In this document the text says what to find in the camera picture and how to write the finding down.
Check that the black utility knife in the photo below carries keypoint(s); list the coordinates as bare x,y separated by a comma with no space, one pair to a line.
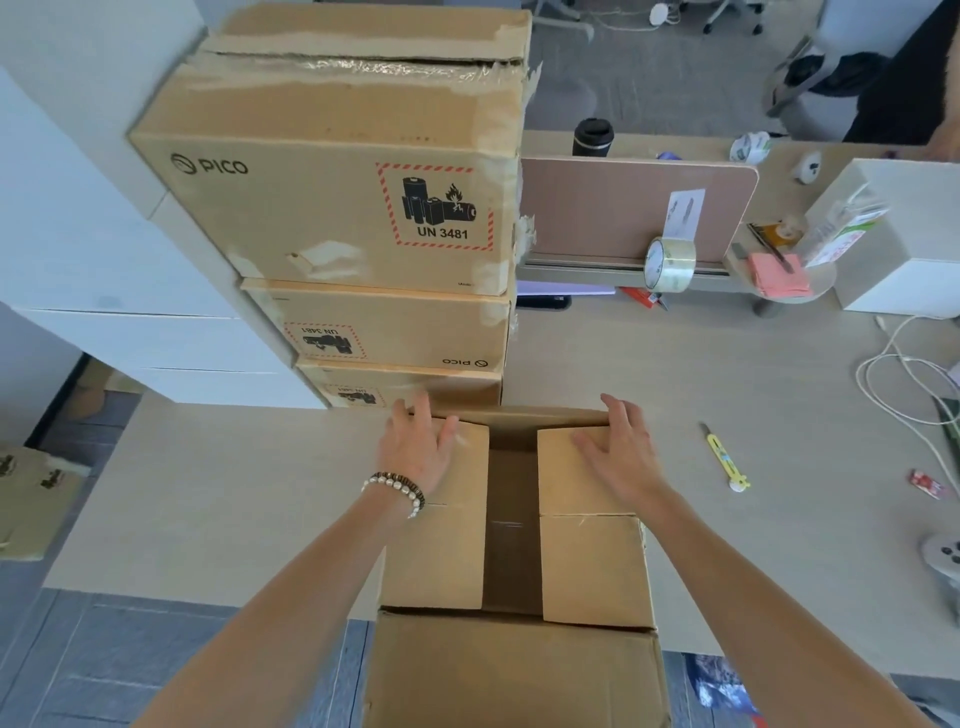
771,247

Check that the small cardboard box red label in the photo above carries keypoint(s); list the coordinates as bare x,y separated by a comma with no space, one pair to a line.
420,384

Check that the brown cardboard box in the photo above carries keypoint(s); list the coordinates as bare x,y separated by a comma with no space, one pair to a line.
510,660

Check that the small white device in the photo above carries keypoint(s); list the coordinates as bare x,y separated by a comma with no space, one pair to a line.
808,167

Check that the clear packing tape roll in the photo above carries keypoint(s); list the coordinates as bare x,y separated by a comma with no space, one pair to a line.
679,264

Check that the black tumbler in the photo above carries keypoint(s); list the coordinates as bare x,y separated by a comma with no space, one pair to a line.
593,137

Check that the person's right hand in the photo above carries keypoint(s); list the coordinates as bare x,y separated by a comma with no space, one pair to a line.
628,461

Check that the cardboard box on floor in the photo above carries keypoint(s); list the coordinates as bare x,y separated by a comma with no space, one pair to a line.
34,502

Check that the purple paper sheet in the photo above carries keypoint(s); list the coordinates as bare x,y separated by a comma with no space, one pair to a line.
562,288

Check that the person's right forearm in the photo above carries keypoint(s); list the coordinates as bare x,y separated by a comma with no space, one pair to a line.
765,607

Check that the round grey side shelf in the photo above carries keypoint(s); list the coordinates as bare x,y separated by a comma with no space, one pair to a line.
821,289

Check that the white controller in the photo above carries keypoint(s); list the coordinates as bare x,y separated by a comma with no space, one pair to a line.
943,556

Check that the crumpled white green wrapper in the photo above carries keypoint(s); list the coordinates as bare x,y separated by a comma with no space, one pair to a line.
750,147

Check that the white box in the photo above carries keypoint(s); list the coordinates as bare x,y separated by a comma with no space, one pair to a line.
907,247

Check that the large taped cardboard box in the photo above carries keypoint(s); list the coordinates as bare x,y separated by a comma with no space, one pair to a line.
322,150

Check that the white drawer cabinet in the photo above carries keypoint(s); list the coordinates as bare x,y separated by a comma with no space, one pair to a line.
90,247

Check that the dark green flat object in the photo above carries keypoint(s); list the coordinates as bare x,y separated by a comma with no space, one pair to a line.
951,427

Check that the black phone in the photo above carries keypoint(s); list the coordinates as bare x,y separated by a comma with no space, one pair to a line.
544,302

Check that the small red packet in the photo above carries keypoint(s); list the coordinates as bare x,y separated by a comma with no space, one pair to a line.
928,484

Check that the blue plastic bag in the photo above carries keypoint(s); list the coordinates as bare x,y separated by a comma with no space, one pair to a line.
724,690

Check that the person's left forearm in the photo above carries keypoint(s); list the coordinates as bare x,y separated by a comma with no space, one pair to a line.
300,607

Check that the white round floor device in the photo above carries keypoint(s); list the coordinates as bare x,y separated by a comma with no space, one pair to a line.
659,14

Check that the white chair base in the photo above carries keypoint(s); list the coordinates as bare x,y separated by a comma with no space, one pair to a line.
559,15

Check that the pink sticky notes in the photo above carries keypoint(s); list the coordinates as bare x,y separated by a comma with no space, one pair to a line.
780,275

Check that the person's right thumb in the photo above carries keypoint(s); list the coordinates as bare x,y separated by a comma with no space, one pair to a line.
591,448

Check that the yellow utility knife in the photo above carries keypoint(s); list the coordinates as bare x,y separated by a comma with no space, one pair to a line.
724,457

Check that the person's left hand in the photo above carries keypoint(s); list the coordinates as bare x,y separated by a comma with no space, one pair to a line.
411,454

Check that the person's left thumb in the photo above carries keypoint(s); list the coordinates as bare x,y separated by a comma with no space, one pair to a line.
449,433

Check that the white paper label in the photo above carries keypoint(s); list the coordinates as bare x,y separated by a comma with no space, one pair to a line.
684,212

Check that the clear bag with papers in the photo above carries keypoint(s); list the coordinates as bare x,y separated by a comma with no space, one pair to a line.
847,225

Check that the small clear tape roll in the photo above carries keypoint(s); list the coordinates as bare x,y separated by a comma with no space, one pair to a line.
789,229

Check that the brown desk partition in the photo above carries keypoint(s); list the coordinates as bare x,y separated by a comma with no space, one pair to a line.
600,210

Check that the medium cardboard box red label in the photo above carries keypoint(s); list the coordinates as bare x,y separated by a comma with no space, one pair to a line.
390,326

